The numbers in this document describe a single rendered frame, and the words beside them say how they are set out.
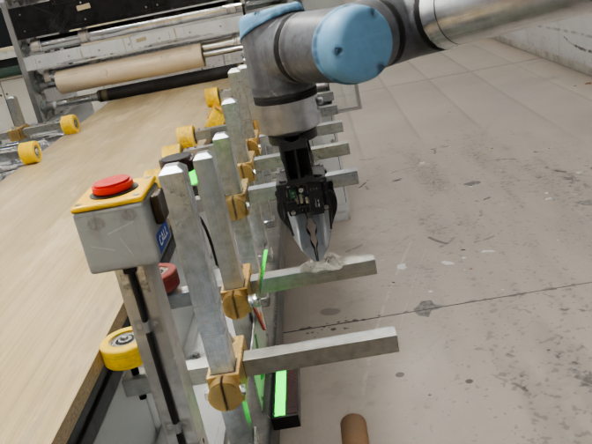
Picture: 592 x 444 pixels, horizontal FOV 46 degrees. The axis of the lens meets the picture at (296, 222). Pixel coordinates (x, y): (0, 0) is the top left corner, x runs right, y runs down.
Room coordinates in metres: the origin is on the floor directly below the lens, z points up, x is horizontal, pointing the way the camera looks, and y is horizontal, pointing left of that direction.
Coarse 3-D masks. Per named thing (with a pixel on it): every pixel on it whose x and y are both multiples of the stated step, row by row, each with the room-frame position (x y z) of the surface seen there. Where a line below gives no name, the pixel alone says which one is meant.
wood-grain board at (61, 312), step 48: (192, 96) 3.38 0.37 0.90; (96, 144) 2.63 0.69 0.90; (144, 144) 2.45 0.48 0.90; (0, 192) 2.16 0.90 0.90; (48, 192) 2.03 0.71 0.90; (0, 240) 1.63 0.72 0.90; (48, 240) 1.55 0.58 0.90; (0, 288) 1.31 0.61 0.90; (48, 288) 1.25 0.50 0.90; (96, 288) 1.20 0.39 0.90; (0, 336) 1.08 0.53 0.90; (48, 336) 1.04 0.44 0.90; (96, 336) 1.00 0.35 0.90; (0, 384) 0.91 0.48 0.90; (48, 384) 0.88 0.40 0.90; (0, 432) 0.78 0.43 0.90; (48, 432) 0.76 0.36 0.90
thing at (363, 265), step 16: (368, 256) 1.19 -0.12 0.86; (272, 272) 1.20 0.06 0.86; (288, 272) 1.19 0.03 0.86; (304, 272) 1.18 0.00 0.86; (320, 272) 1.18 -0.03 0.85; (336, 272) 1.18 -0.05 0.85; (352, 272) 1.17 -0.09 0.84; (368, 272) 1.17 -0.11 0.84; (176, 288) 1.22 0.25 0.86; (272, 288) 1.18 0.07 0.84; (288, 288) 1.18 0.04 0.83; (176, 304) 1.20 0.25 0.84
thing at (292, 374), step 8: (288, 376) 1.09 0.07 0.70; (296, 376) 1.09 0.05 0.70; (288, 384) 1.06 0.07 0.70; (296, 384) 1.06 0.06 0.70; (288, 392) 1.04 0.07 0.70; (296, 392) 1.04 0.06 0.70; (288, 400) 1.02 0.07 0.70; (296, 400) 1.01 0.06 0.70; (288, 408) 0.99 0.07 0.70; (296, 408) 0.99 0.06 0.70
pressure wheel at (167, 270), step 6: (162, 264) 1.24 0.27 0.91; (168, 264) 1.23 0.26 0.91; (162, 270) 1.22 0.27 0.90; (168, 270) 1.20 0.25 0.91; (174, 270) 1.20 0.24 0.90; (162, 276) 1.18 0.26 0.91; (168, 276) 1.19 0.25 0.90; (174, 276) 1.20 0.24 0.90; (168, 282) 1.18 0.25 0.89; (174, 282) 1.19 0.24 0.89; (168, 288) 1.18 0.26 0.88; (174, 288) 1.19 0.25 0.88
